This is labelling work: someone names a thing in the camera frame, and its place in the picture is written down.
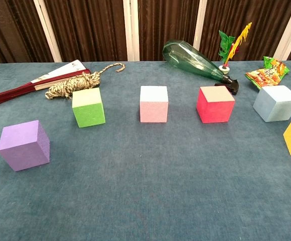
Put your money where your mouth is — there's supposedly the green plastic spray bottle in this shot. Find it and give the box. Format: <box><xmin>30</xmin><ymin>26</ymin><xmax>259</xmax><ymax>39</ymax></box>
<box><xmin>162</xmin><ymin>39</ymin><xmax>240</xmax><ymax>96</ymax></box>

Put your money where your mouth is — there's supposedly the red foam cube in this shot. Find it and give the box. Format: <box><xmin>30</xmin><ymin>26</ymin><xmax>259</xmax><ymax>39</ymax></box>
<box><xmin>196</xmin><ymin>85</ymin><xmax>236</xmax><ymax>124</ymax></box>

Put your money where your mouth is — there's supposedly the dark brown curtain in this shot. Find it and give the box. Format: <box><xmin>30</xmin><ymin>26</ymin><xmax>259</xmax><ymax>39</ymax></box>
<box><xmin>0</xmin><ymin>0</ymin><xmax>291</xmax><ymax>66</ymax></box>

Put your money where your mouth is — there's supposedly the purple foam cube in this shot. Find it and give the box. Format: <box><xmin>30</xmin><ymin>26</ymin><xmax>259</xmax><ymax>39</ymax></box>
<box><xmin>0</xmin><ymin>119</ymin><xmax>51</xmax><ymax>172</ymax></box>

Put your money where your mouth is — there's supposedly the pink foam cube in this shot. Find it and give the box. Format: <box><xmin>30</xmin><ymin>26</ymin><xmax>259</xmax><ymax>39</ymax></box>
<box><xmin>139</xmin><ymin>85</ymin><xmax>169</xmax><ymax>124</ymax></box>

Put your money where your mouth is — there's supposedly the blue felt table cover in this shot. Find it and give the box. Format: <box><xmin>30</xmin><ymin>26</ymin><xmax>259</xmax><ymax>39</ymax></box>
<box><xmin>0</xmin><ymin>60</ymin><xmax>291</xmax><ymax>241</ymax></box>

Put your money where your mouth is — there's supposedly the orange green snack bag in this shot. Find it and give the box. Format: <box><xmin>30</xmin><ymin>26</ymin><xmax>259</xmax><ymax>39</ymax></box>
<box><xmin>244</xmin><ymin>56</ymin><xmax>291</xmax><ymax>90</ymax></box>

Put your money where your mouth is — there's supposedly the light blue foam cube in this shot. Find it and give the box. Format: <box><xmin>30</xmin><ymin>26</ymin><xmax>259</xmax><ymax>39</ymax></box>
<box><xmin>252</xmin><ymin>85</ymin><xmax>291</xmax><ymax>123</ymax></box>

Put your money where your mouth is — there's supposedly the beige black rope bundle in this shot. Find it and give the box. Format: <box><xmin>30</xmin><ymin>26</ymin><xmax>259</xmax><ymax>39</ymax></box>
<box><xmin>45</xmin><ymin>62</ymin><xmax>126</xmax><ymax>100</ymax></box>

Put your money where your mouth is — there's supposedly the white frame post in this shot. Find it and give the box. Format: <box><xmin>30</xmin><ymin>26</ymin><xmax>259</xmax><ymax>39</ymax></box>
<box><xmin>122</xmin><ymin>0</ymin><xmax>140</xmax><ymax>62</ymax></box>
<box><xmin>33</xmin><ymin>0</ymin><xmax>63</xmax><ymax>63</ymax></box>
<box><xmin>193</xmin><ymin>0</ymin><xmax>208</xmax><ymax>51</ymax></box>
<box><xmin>273</xmin><ymin>0</ymin><xmax>291</xmax><ymax>61</ymax></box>

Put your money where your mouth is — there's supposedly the green foam cube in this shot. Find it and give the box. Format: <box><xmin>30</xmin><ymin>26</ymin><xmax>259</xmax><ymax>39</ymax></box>
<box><xmin>72</xmin><ymin>87</ymin><xmax>106</xmax><ymax>128</ymax></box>

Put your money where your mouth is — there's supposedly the feather shuttlecock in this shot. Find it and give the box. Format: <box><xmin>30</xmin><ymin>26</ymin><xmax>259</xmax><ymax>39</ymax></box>
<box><xmin>218</xmin><ymin>22</ymin><xmax>253</xmax><ymax>75</ymax></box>

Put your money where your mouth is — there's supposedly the red and white folding fan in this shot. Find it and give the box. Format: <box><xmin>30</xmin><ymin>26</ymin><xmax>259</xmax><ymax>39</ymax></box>
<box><xmin>0</xmin><ymin>59</ymin><xmax>91</xmax><ymax>107</ymax></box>

